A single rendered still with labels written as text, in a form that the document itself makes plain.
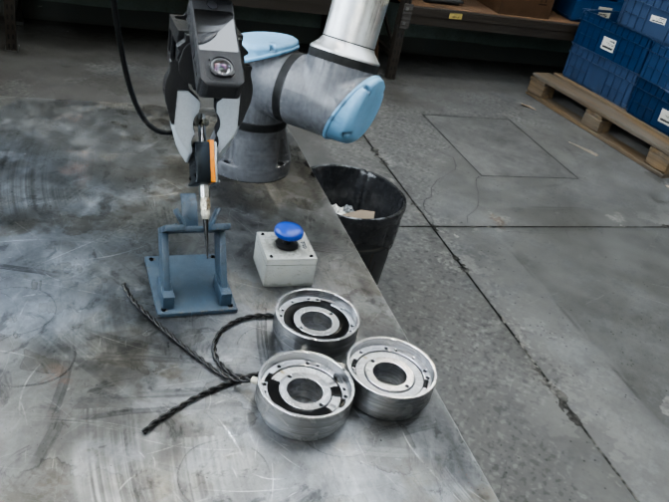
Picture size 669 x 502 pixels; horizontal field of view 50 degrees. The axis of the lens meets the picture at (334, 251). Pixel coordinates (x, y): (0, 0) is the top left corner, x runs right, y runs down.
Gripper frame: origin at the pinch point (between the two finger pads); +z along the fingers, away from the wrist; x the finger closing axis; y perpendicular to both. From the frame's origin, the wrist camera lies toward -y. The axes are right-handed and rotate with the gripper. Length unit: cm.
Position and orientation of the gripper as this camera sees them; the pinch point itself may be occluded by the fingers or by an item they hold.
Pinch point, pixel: (202, 154)
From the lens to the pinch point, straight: 85.5
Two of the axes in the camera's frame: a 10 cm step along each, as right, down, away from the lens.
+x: -9.3, 0.4, -3.7
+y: -3.3, -5.5, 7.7
